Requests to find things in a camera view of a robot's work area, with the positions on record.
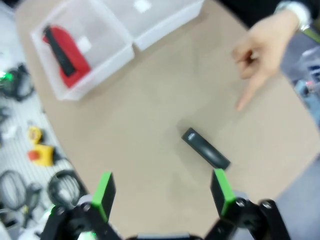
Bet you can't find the coiled black cable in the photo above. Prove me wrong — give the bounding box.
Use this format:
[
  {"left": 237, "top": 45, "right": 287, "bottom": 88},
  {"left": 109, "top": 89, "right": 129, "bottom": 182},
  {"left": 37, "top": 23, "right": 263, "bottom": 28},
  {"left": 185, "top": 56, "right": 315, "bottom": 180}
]
[
  {"left": 46, "top": 169, "right": 81, "bottom": 209},
  {"left": 0, "top": 169, "right": 28, "bottom": 211}
]

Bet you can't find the red campus pencil pouch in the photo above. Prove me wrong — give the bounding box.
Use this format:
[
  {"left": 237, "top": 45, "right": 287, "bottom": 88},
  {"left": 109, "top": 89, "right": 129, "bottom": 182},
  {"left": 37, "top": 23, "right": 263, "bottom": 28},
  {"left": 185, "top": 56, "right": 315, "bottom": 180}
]
[{"left": 41, "top": 24, "right": 92, "bottom": 90}]

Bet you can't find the person in black jacket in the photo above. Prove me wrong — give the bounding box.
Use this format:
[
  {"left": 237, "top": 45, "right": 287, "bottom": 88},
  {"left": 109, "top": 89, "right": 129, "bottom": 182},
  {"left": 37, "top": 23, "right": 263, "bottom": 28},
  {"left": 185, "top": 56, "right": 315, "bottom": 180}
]
[{"left": 217, "top": 0, "right": 320, "bottom": 29}]

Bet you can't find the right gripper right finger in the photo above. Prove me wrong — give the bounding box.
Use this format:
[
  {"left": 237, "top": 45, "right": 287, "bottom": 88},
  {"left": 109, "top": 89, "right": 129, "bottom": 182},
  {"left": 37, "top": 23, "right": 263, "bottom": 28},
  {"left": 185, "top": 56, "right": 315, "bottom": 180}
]
[{"left": 204, "top": 168, "right": 293, "bottom": 240}]

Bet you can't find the yellow tape roll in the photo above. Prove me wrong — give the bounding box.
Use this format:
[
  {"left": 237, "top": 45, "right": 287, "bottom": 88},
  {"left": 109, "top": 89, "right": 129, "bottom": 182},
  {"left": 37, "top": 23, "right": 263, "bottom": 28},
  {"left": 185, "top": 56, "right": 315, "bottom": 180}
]
[{"left": 27, "top": 126, "right": 44, "bottom": 145}]

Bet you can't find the tangled black cable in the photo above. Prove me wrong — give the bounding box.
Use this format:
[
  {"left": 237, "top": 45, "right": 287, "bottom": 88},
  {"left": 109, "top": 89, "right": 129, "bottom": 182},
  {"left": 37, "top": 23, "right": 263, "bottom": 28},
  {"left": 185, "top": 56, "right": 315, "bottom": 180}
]
[{"left": 0, "top": 63, "right": 36, "bottom": 101}]

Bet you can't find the person's left hand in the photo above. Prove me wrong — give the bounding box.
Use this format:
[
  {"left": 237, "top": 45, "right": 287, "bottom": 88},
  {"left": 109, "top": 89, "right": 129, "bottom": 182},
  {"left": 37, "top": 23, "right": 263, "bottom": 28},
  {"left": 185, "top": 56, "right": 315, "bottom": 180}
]
[{"left": 231, "top": 9, "right": 301, "bottom": 112}]

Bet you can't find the black stapler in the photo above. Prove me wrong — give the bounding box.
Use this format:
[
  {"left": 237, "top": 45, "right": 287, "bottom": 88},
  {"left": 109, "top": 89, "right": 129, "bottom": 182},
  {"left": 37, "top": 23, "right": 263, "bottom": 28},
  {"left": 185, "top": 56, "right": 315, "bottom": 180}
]
[{"left": 181, "top": 127, "right": 232, "bottom": 170}]

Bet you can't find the yellow emergency stop button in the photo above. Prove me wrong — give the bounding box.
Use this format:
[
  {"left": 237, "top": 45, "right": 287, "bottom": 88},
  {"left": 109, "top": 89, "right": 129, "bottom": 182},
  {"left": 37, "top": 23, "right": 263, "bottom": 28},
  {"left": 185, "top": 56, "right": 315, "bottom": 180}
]
[{"left": 26, "top": 144, "right": 56, "bottom": 168}]

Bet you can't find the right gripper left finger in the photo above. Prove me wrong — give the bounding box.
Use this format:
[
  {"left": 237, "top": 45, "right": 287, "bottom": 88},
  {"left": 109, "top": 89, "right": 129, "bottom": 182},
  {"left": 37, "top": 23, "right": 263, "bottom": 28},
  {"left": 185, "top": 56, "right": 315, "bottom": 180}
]
[{"left": 41, "top": 171, "right": 120, "bottom": 240}]

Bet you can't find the white perforated plastic basket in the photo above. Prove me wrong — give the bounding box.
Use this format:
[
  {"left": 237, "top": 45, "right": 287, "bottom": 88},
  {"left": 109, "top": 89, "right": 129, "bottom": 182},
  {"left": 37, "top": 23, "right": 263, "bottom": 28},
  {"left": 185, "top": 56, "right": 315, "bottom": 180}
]
[
  {"left": 99, "top": 0, "right": 206, "bottom": 51},
  {"left": 29, "top": 0, "right": 136, "bottom": 101}
]

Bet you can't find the silver wristwatch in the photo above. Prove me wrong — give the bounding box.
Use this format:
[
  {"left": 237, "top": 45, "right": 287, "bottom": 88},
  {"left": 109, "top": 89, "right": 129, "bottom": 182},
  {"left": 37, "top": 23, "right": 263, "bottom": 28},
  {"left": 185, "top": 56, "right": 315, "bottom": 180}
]
[{"left": 274, "top": 1, "right": 312, "bottom": 32}]

